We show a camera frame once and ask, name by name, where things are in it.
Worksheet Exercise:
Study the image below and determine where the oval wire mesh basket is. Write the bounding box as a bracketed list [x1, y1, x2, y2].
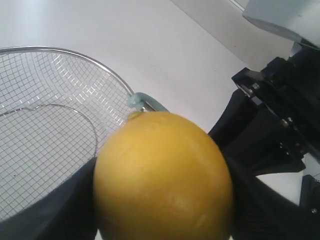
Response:
[0, 46, 133, 221]

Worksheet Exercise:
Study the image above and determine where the yellow lemon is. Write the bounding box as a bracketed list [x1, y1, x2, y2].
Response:
[93, 111, 234, 240]

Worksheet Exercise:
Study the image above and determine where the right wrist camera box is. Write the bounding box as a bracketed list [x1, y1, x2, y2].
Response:
[232, 0, 320, 49]

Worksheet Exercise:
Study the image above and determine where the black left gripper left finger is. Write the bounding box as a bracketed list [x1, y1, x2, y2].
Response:
[0, 158, 98, 240]

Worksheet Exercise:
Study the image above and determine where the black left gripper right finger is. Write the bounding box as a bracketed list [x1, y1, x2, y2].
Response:
[226, 158, 320, 240]

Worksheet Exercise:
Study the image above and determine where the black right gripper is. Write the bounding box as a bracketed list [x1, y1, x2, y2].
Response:
[207, 44, 320, 213]

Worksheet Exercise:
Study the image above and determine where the teal handled peeler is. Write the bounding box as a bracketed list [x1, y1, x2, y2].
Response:
[127, 92, 168, 112]

